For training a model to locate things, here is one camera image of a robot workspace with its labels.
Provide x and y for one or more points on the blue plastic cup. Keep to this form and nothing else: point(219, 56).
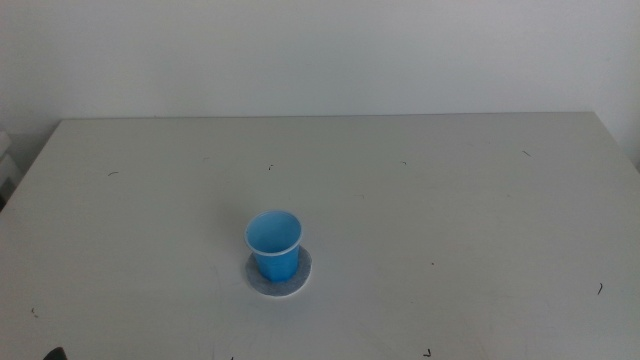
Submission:
point(275, 250)

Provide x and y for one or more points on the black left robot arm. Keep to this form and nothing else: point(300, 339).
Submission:
point(55, 354)

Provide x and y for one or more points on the round grey felt cup mat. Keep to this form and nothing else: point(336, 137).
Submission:
point(280, 289)

